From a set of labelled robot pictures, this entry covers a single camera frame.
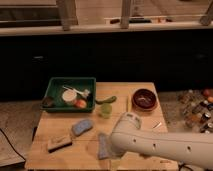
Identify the green pea pod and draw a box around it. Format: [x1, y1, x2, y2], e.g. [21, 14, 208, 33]
[95, 96, 117, 105]

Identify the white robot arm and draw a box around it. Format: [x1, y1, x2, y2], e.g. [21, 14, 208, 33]
[109, 113, 213, 169]

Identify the wooden scrub brush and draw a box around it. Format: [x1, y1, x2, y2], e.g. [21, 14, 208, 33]
[47, 135, 72, 153]

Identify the blue sponge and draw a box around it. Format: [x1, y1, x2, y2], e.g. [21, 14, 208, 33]
[72, 119, 93, 136]

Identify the white round container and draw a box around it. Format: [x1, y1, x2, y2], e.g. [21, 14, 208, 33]
[62, 90, 77, 104]

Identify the orange fruit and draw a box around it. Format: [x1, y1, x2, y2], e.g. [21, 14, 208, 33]
[75, 99, 87, 109]

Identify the yellow pencil stick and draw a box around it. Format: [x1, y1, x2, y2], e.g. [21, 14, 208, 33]
[126, 96, 129, 112]

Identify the dark red bowl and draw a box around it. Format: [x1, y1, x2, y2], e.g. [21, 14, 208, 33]
[132, 89, 157, 111]

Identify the white dish brush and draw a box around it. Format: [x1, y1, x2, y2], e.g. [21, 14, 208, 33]
[63, 85, 91, 99]

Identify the black cable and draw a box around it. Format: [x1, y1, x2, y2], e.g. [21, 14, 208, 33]
[0, 127, 27, 163]

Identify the green plastic tray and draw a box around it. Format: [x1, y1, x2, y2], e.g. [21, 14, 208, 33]
[42, 77, 96, 113]

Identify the green plastic cup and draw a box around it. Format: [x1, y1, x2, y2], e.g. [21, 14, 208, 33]
[100, 103, 112, 119]

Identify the metal spoon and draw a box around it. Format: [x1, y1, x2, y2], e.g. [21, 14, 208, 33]
[152, 122, 162, 129]

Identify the blue-grey towel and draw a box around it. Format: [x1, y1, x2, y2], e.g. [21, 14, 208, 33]
[97, 133, 111, 160]

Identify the spice jar rack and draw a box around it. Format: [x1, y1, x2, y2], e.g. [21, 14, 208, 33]
[178, 89, 213, 133]

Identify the dark round object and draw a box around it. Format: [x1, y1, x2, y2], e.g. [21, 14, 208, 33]
[42, 96, 55, 107]

